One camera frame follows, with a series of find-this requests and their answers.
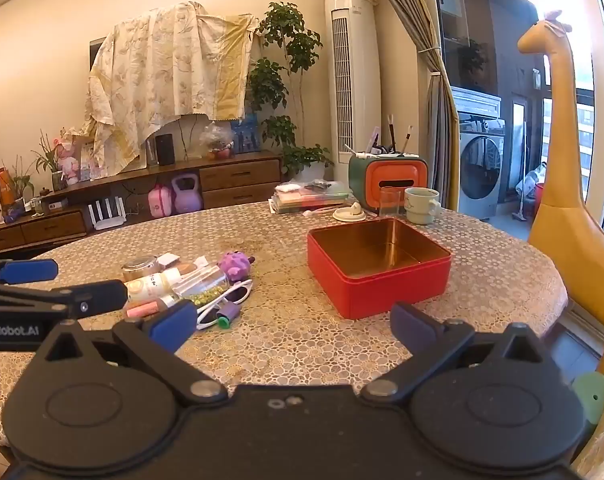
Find clear drinking glass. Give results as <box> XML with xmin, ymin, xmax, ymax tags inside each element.
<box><xmin>380</xmin><ymin>186</ymin><xmax>408</xmax><ymax>221</ymax></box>

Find pink toy case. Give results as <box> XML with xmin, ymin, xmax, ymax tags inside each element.
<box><xmin>148</xmin><ymin>183</ymin><xmax>175</xmax><ymax>219</ymax></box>

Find purple spiky toy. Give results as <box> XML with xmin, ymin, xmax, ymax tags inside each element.
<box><xmin>217</xmin><ymin>250</ymin><xmax>257</xmax><ymax>281</ymax></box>

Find yellow giraffe toy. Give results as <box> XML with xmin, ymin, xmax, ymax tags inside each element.
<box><xmin>516</xmin><ymin>9</ymin><xmax>604</xmax><ymax>382</ymax></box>

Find white lotion bottle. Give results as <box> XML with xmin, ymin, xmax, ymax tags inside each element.
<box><xmin>125</xmin><ymin>267</ymin><xmax>183</xmax><ymax>304</ymax></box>

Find tall green potted plant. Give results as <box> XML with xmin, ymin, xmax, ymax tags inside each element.
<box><xmin>248</xmin><ymin>2</ymin><xmax>334</xmax><ymax>181</ymax></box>

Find blue printed box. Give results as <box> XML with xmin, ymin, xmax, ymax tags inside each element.
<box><xmin>231</xmin><ymin>114</ymin><xmax>261</xmax><ymax>154</ymax></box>

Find green plastic stool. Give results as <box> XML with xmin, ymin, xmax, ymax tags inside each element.
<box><xmin>571</xmin><ymin>372</ymin><xmax>604</xmax><ymax>424</ymax></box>

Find clear bag of fruit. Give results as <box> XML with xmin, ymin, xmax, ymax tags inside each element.
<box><xmin>201</xmin><ymin>122</ymin><xmax>235</xmax><ymax>161</ymax></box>

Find potted orchid plant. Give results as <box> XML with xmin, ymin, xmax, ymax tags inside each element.
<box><xmin>33</xmin><ymin>129</ymin><xmax>66</xmax><ymax>192</ymax></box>

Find pink lipstick tube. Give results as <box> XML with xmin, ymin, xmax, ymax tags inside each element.
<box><xmin>126</xmin><ymin>295</ymin><xmax>181</xmax><ymax>319</ymax></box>

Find wooden television cabinet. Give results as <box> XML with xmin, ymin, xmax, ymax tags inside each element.
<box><xmin>0</xmin><ymin>151</ymin><xmax>283</xmax><ymax>257</ymax></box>

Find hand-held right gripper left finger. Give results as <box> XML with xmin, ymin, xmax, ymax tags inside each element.
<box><xmin>29</xmin><ymin>300</ymin><xmax>229</xmax><ymax>408</ymax></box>

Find small green potted plant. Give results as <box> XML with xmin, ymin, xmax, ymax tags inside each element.
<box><xmin>4</xmin><ymin>156</ymin><xmax>36</xmax><ymax>212</ymax></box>

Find purple kettlebell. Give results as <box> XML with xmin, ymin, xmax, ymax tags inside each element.
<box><xmin>173</xmin><ymin>173</ymin><xmax>203</xmax><ymax>214</ymax></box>

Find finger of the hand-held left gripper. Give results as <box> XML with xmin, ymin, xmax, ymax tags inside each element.
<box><xmin>0</xmin><ymin>258</ymin><xmax>59</xmax><ymax>286</ymax></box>
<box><xmin>0</xmin><ymin>280</ymin><xmax>129</xmax><ymax>322</ymax></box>

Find white sunglasses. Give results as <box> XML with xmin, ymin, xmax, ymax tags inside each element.
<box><xmin>196</xmin><ymin>280</ymin><xmax>254</xmax><ymax>330</ymax></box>

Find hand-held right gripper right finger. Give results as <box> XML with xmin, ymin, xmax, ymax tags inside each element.
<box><xmin>360</xmin><ymin>302</ymin><xmax>564</xmax><ymax>407</ymax></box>

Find red tin box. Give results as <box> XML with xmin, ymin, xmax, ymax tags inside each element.
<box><xmin>307</xmin><ymin>217</ymin><xmax>453</xmax><ymax>320</ymax></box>

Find floral cloth cover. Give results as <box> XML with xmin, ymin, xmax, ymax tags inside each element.
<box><xmin>83</xmin><ymin>1</ymin><xmax>259</xmax><ymax>177</ymax></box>

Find black speaker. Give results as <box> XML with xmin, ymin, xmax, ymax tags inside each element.
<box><xmin>155</xmin><ymin>133</ymin><xmax>177</xmax><ymax>167</ymax></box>

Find white washing machine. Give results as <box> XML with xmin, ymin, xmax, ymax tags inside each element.
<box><xmin>452</xmin><ymin>86</ymin><xmax>506</xmax><ymax>221</ymax></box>

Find white saucer with lid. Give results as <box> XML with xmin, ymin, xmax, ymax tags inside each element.
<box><xmin>332</xmin><ymin>201</ymin><xmax>367</xmax><ymax>222</ymax></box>

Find white router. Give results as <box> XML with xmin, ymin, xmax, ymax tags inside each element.
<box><xmin>87</xmin><ymin>198</ymin><xmax>128</xmax><ymax>231</ymax></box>

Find green and white mug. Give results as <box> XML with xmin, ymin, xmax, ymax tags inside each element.
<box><xmin>404</xmin><ymin>187</ymin><xmax>442</xmax><ymax>225</ymax></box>

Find green and purple small tube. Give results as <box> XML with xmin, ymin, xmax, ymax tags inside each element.
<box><xmin>216</xmin><ymin>304</ymin><xmax>241</xmax><ymax>329</ymax></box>

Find orange and green tissue box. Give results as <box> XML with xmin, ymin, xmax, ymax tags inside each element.
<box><xmin>349</xmin><ymin>152</ymin><xmax>429</xmax><ymax>213</ymax></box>

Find grey and gold curtain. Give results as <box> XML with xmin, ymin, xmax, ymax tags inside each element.
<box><xmin>364</xmin><ymin>0</ymin><xmax>459</xmax><ymax>211</ymax></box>

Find white tower air conditioner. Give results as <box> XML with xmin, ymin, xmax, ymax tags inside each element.
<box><xmin>319</xmin><ymin>0</ymin><xmax>379</xmax><ymax>182</ymax></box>

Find round metal tin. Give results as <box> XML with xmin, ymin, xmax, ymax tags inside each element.
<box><xmin>121</xmin><ymin>255</ymin><xmax>161</xmax><ymax>282</ymax></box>

